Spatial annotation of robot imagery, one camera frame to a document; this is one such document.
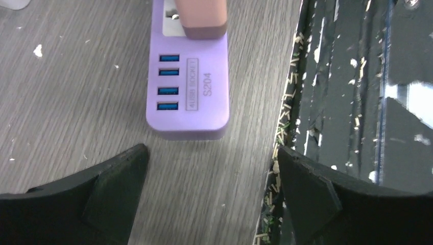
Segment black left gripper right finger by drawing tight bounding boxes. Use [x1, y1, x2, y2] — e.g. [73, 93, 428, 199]
[278, 147, 432, 244]

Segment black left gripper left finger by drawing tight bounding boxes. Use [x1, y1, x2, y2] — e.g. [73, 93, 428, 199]
[1, 143, 150, 244]

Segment purple power strip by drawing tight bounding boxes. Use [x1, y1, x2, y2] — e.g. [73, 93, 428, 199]
[146, 1, 230, 140]

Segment pink plug adapter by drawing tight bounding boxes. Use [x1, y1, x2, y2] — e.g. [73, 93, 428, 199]
[175, 0, 228, 40]

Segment white power strip centre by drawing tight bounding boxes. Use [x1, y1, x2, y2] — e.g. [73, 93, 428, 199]
[0, 0, 31, 10]

